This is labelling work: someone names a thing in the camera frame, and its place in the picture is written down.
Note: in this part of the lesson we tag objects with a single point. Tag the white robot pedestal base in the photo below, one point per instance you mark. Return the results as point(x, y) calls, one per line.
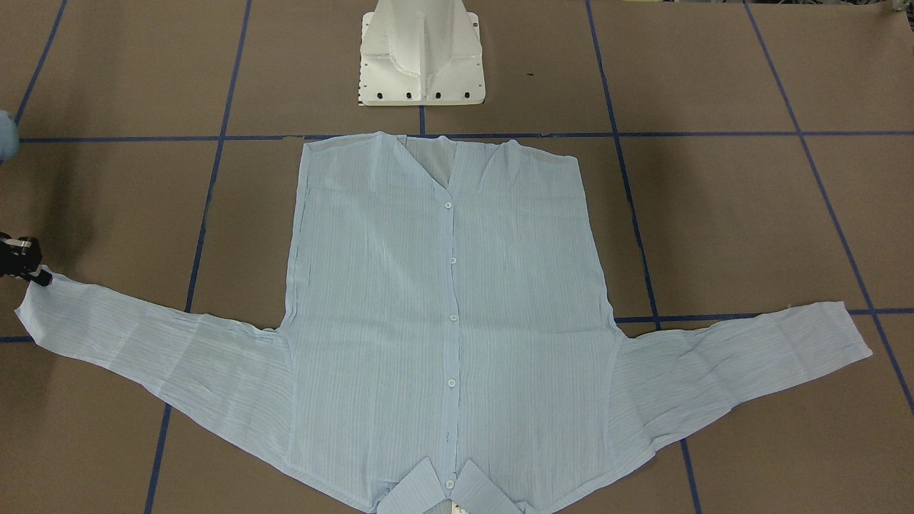
point(421, 53)

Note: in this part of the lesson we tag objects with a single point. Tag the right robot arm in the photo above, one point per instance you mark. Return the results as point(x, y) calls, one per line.
point(9, 141)

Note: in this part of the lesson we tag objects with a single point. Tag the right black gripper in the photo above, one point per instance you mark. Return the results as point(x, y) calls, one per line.
point(19, 261)

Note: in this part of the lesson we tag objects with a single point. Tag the light blue button-up shirt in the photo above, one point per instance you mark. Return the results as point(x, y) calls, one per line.
point(447, 336)

